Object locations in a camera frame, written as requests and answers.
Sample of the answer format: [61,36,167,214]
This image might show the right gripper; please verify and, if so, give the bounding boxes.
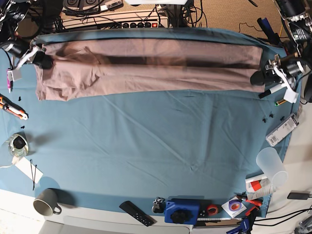
[3,40,53,81]

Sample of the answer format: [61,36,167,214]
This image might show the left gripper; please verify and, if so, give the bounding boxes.
[250,55,305,102]

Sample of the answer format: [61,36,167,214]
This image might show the pink T-shirt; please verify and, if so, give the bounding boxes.
[36,39,264,101]

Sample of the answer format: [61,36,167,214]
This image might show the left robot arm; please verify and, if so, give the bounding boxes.
[250,0,312,103]

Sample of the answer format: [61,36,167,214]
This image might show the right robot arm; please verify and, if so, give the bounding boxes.
[0,0,53,71]

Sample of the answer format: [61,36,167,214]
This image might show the white marker pen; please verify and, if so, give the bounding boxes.
[258,84,283,99]

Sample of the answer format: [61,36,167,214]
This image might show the green yellow battery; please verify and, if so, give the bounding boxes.
[274,99,287,106]

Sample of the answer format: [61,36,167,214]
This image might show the purple glue tube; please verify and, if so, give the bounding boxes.
[7,69,13,93]

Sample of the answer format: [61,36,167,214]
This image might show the orange utility knife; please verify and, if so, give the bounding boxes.
[0,95,28,120]

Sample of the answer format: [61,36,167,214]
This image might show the white barcode package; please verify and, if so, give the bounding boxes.
[266,112,300,147]

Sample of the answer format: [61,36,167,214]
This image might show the frosted plastic cup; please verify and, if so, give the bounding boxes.
[256,147,288,188]

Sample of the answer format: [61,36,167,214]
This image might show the glass jar with black item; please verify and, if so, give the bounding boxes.
[4,133,29,157]

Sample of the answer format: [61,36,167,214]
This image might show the power strip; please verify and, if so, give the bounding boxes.
[62,16,170,29]

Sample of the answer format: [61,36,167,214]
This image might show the teal table cloth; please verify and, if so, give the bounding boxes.
[0,27,303,217]

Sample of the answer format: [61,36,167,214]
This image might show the white paper card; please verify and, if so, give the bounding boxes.
[15,157,43,184]

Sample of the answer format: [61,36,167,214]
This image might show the white red carton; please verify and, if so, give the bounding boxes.
[245,174,277,200]

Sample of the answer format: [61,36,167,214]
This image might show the disc in paper sleeve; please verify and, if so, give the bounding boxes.
[221,196,247,218]

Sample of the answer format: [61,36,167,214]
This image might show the red tape roll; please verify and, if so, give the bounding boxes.
[206,204,219,216]

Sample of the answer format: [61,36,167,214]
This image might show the grey ceramic mug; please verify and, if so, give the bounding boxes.
[33,189,62,216]

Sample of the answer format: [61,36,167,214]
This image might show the blue box with knob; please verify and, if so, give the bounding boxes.
[164,198,200,225]

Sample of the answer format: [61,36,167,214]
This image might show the black remote control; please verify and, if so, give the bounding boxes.
[119,201,156,227]

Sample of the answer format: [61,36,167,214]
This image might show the black cable ties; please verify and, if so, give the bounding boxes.
[30,160,37,190]

